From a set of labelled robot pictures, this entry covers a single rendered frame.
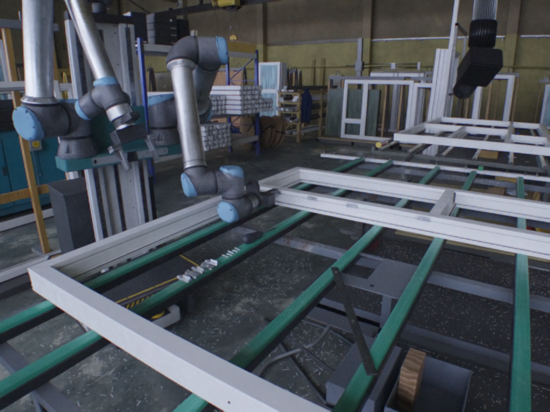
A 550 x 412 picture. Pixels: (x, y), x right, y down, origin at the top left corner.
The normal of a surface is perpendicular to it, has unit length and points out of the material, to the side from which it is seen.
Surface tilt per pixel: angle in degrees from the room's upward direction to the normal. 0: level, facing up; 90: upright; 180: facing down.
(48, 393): 0
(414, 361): 0
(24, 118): 95
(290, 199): 90
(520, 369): 0
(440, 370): 90
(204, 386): 90
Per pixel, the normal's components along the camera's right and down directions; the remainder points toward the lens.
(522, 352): 0.00, -0.96
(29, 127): -0.33, 0.36
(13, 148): 0.85, 0.15
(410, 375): -0.52, 0.25
